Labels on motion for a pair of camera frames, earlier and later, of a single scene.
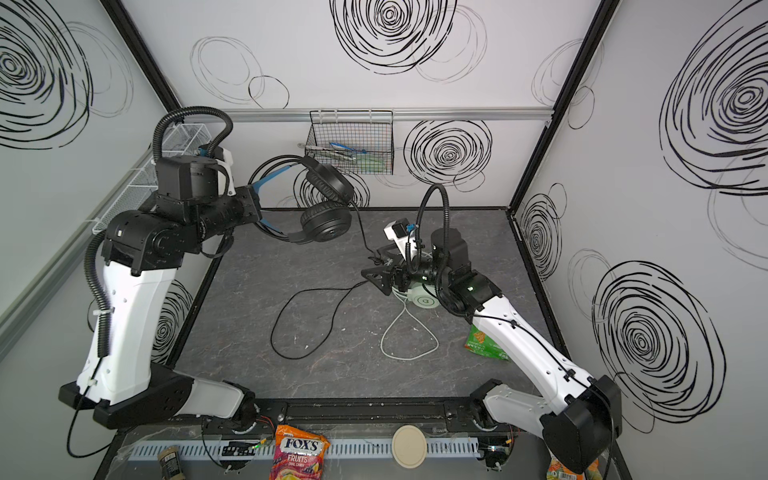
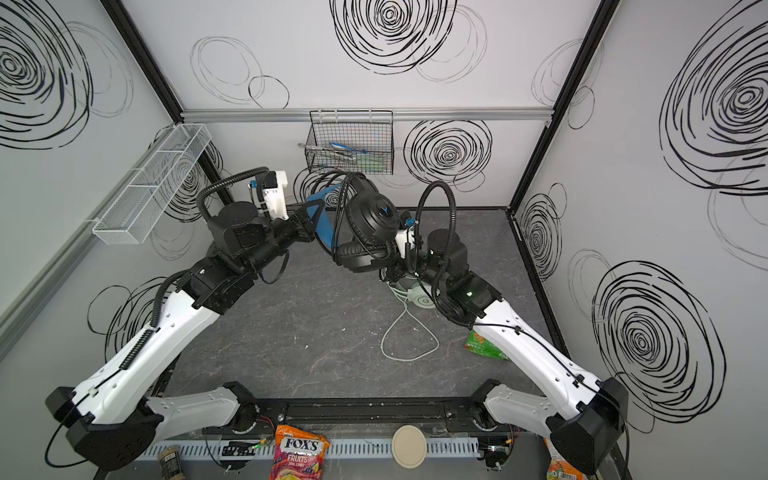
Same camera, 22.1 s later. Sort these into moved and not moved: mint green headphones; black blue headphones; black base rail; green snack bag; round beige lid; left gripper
Moved: black blue headphones; left gripper
Not moved: round beige lid; green snack bag; black base rail; mint green headphones
